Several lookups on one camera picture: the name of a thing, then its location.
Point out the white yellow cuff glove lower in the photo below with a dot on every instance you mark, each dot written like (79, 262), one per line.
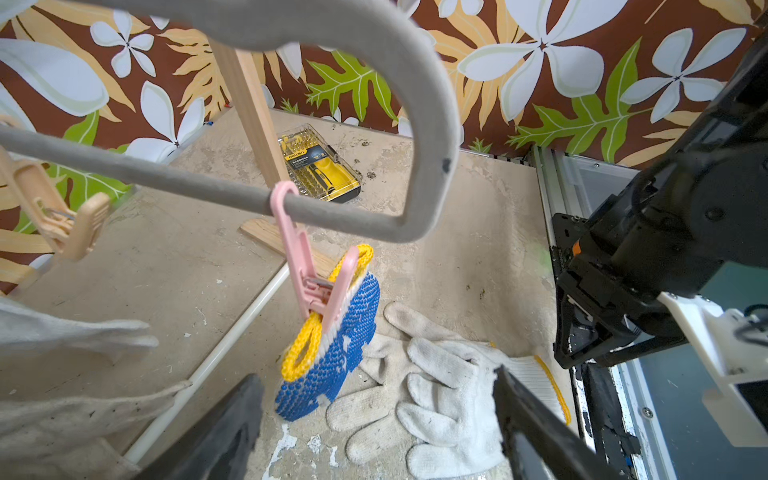
(434, 387)

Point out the beige clothes peg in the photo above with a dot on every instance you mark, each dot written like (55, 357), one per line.
(72, 234)

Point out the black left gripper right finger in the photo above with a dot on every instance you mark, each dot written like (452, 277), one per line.
(521, 416)

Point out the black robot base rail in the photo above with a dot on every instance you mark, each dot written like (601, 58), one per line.
(613, 442)

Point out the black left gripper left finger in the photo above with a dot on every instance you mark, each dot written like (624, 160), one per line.
(219, 445)

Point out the pink clothes peg right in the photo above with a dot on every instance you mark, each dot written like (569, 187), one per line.
(327, 298)

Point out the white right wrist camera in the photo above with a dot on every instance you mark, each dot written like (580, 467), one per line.
(733, 349)

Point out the yellow screwdriver bit set case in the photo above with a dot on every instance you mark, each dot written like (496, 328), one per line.
(316, 168)

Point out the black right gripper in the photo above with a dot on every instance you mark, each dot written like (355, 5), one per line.
(598, 318)

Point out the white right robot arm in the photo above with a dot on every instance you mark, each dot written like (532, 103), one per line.
(669, 231)

